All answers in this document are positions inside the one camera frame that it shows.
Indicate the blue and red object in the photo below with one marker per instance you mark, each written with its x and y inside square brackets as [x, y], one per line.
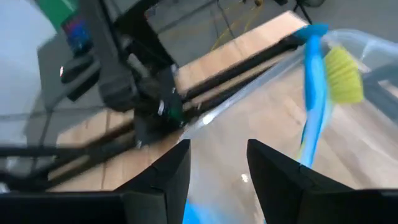
[77, 35]

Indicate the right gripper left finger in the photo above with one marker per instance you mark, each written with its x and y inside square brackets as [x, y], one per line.
[168, 186]

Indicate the green dish brush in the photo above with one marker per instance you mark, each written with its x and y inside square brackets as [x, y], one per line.
[343, 74]

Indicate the blue dish brush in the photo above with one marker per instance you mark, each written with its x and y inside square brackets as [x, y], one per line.
[314, 93]

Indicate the dark grey desk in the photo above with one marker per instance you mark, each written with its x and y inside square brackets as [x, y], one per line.
[51, 87]

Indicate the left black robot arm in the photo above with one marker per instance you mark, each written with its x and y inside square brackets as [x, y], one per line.
[118, 77]

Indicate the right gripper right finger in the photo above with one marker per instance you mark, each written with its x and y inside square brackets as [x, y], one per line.
[280, 186]

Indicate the clear plastic bin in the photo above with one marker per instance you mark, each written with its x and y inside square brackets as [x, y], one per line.
[206, 119]

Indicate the green box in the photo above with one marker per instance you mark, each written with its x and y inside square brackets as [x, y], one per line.
[57, 12]

